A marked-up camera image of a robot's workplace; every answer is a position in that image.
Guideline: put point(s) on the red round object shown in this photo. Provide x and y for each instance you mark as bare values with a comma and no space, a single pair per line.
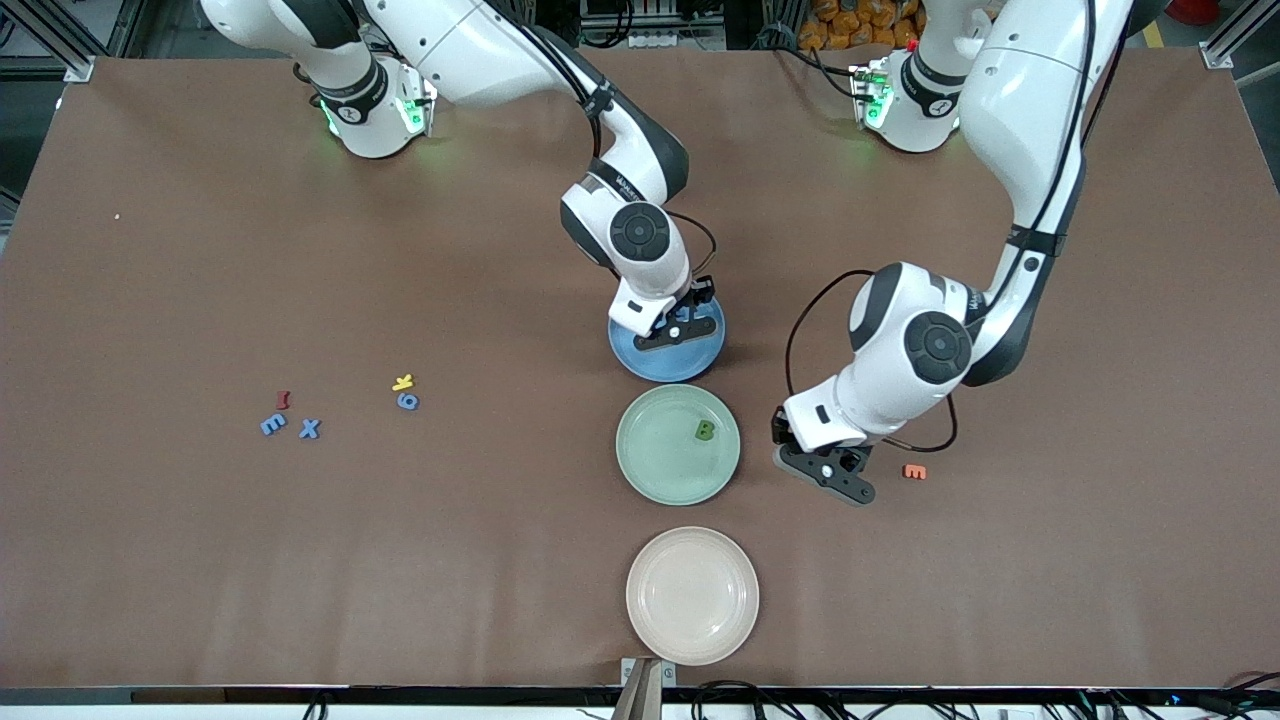
1190,6

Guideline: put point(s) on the blue number 6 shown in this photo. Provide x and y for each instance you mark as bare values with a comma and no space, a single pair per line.
402,399

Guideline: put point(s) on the white power strip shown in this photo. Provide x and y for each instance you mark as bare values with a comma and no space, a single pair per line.
680,40

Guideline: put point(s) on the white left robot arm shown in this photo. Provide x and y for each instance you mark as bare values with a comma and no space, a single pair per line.
1030,100

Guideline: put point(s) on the beige plate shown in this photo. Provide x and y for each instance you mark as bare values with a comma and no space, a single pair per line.
692,600

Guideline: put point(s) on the green plate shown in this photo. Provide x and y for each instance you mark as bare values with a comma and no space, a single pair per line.
670,480

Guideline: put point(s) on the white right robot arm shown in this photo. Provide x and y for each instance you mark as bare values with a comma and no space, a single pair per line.
480,40

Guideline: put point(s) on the brown table cover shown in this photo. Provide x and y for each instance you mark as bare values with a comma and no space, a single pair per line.
500,560

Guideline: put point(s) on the green letter B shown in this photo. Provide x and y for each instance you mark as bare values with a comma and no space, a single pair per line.
705,431

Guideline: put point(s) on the blue plate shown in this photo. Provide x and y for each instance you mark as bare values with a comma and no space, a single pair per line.
665,368

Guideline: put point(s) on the black table edge rail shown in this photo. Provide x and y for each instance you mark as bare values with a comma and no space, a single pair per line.
300,695

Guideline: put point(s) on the blue letter X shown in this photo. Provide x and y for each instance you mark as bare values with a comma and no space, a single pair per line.
309,429

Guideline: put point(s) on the aluminium frame profile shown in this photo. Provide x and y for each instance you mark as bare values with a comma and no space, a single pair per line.
78,70
1218,55

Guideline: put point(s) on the blue letter E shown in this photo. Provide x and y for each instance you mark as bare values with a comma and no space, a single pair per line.
272,425

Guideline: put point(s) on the metal table clamp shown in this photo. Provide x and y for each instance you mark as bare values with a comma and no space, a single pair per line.
640,690

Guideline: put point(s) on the orange packaged goods pile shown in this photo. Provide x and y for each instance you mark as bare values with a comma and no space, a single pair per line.
850,25

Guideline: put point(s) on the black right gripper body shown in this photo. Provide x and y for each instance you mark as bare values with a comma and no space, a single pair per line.
703,296

